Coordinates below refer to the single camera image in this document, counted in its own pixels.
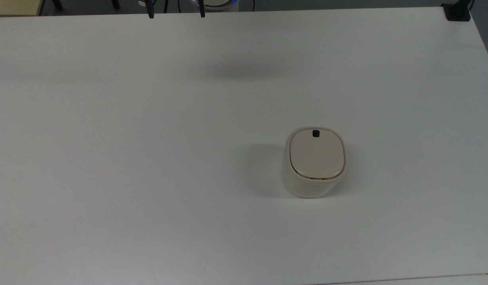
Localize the white adjoining table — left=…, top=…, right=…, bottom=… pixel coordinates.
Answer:
left=319, top=274, right=488, bottom=285

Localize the cream plastic trash bin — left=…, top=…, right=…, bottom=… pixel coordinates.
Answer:
left=282, top=126, right=347, bottom=199

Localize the black table clamp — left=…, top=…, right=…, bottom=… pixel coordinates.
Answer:
left=441, top=0, right=475, bottom=22

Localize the yellow wooden furniture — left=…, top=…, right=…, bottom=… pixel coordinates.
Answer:
left=0, top=0, right=44, bottom=17

